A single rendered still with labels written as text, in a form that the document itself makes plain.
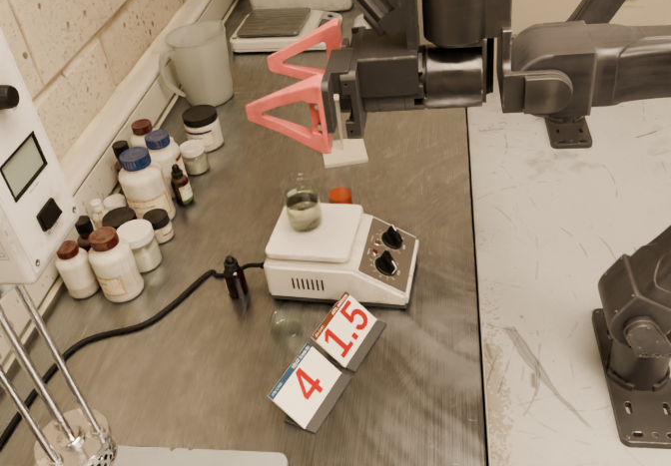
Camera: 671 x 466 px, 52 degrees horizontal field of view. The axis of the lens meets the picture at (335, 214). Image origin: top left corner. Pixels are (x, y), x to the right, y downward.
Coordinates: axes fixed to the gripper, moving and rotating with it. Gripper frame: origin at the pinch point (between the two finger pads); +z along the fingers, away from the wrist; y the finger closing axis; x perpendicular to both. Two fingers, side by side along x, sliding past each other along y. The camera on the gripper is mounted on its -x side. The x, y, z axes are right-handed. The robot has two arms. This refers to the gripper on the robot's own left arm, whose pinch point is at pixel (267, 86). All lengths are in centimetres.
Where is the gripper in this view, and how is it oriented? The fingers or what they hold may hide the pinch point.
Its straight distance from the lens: 64.7
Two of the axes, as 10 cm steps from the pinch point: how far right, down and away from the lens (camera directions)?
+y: -1.2, 6.2, -7.8
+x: 1.2, 7.9, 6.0
